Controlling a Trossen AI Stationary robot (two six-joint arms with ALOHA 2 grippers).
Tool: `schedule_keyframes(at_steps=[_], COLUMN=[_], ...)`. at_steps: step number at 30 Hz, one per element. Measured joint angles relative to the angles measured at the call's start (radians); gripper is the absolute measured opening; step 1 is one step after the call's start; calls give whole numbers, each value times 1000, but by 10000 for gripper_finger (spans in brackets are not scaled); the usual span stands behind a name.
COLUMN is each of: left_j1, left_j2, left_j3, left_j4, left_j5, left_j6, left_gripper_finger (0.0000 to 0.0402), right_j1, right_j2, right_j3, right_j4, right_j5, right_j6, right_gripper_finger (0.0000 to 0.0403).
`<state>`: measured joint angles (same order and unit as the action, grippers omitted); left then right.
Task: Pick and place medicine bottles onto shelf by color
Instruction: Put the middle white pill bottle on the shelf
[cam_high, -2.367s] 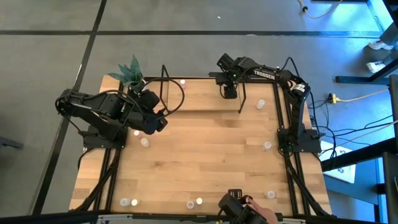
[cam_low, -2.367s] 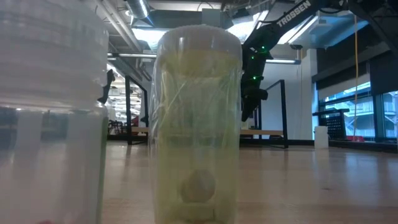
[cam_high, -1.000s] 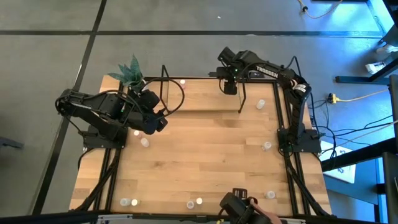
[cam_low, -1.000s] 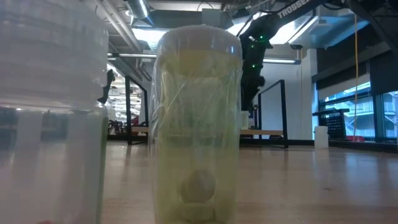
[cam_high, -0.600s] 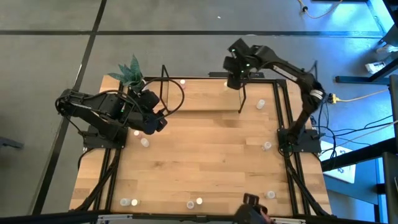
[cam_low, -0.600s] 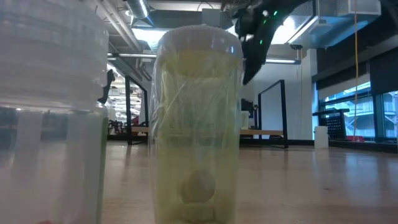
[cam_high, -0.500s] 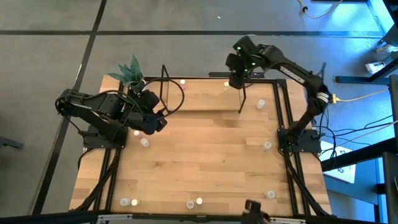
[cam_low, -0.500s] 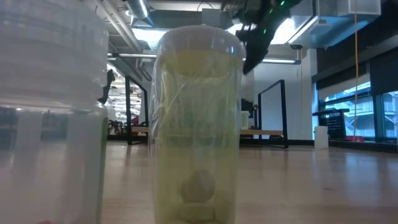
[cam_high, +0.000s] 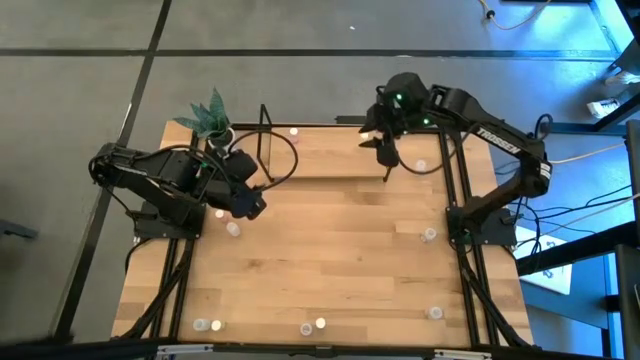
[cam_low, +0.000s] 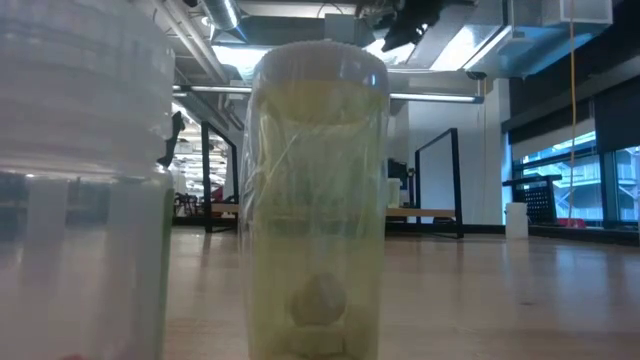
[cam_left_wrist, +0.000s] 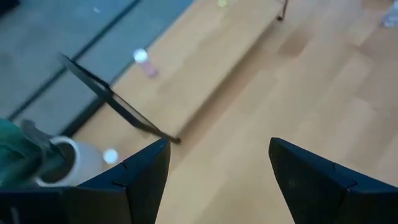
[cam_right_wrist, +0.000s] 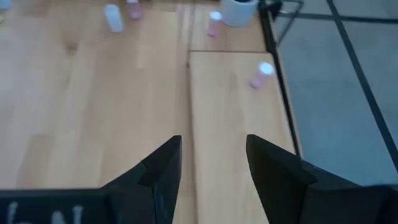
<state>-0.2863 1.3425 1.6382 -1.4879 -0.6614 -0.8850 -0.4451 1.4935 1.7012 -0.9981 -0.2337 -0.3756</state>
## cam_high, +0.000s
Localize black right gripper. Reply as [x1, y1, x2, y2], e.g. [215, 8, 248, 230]
[358, 98, 402, 170]

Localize wooden shelf black metal ends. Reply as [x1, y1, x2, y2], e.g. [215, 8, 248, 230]
[255, 103, 399, 184]

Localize green plant in white pot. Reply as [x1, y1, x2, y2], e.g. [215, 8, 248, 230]
[173, 87, 237, 151]

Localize white paper sheet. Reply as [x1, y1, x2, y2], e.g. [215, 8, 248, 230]
[514, 225, 574, 296]

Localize grey metal foot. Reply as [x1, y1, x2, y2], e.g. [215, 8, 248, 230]
[0, 218, 40, 242]

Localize person's shoe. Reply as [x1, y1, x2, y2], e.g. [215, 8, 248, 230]
[603, 69, 640, 88]
[585, 97, 624, 120]

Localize black desk bar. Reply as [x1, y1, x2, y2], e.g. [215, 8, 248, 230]
[516, 219, 640, 277]

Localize person's leg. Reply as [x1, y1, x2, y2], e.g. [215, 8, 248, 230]
[608, 37, 640, 76]

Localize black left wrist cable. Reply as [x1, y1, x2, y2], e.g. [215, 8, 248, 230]
[227, 130, 300, 194]

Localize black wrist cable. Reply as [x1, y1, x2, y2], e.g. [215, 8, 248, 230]
[227, 130, 300, 194]
[394, 124, 476, 176]

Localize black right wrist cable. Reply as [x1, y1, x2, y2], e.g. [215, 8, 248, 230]
[394, 124, 476, 176]

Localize black cable bundle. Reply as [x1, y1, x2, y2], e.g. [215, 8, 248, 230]
[457, 249, 534, 350]
[118, 238, 197, 342]

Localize silver metal bracket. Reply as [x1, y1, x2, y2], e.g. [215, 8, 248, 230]
[156, 343, 215, 358]
[432, 348, 494, 360]

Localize beige cord with black plug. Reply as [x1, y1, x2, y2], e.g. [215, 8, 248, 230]
[478, 0, 552, 31]

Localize black desk frame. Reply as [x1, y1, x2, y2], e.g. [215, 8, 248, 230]
[537, 0, 640, 135]

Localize black camera mount beam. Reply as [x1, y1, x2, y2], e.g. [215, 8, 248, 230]
[0, 338, 640, 360]

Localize black floor cable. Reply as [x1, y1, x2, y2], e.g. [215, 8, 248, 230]
[549, 184, 635, 211]

